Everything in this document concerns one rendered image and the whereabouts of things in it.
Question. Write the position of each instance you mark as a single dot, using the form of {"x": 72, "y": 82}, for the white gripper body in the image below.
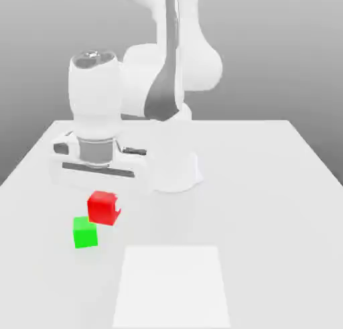
{"x": 99, "y": 177}

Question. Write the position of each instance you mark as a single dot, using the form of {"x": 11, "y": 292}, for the small red cube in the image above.
{"x": 101, "y": 207}

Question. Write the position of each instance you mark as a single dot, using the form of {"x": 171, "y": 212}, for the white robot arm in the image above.
{"x": 93, "y": 98}

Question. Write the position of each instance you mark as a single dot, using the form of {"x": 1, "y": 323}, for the small green cube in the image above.
{"x": 85, "y": 233}

